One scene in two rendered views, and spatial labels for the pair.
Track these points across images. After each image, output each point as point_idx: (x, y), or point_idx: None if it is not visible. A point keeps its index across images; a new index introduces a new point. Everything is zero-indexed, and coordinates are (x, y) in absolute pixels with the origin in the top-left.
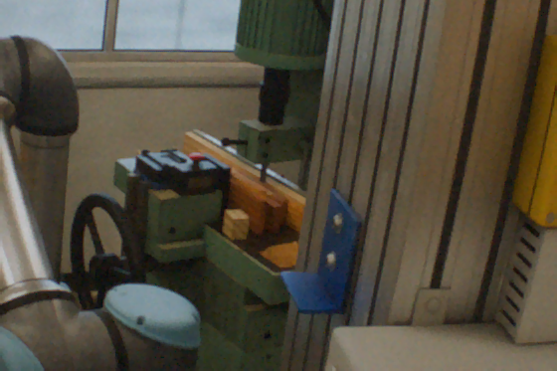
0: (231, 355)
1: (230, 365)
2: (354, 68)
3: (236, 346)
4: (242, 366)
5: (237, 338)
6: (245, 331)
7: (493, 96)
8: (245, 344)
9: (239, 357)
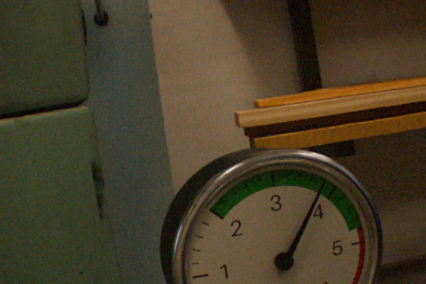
0: (7, 184)
1: (22, 246)
2: None
3: (24, 106)
4: (103, 186)
5: (21, 52)
6: None
7: None
8: (83, 46)
9: (70, 146)
